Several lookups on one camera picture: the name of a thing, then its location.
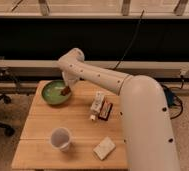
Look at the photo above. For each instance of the dark red chocolate bar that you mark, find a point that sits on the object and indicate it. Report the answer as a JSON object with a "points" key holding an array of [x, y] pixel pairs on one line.
{"points": [[105, 111]]}

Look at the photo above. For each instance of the white tube bottle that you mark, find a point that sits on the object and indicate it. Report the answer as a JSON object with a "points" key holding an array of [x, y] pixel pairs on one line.
{"points": [[97, 105]]}

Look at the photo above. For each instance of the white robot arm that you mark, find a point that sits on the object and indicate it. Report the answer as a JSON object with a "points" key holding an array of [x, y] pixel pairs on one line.
{"points": [[146, 123]]}

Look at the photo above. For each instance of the dried red pepper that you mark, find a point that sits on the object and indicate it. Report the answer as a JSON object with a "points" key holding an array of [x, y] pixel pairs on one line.
{"points": [[66, 91]]}

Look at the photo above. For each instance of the green ceramic bowl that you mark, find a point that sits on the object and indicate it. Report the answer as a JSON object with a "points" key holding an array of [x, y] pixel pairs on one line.
{"points": [[51, 93]]}

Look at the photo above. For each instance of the white plastic cup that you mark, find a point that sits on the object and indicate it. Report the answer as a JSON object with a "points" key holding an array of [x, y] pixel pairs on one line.
{"points": [[61, 139]]}

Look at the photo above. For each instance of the wooden folding table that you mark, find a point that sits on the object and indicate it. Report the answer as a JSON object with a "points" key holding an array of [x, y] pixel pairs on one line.
{"points": [[34, 150]]}

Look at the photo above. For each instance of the blue power device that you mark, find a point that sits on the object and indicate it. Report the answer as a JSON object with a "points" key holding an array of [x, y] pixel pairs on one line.
{"points": [[169, 97]]}

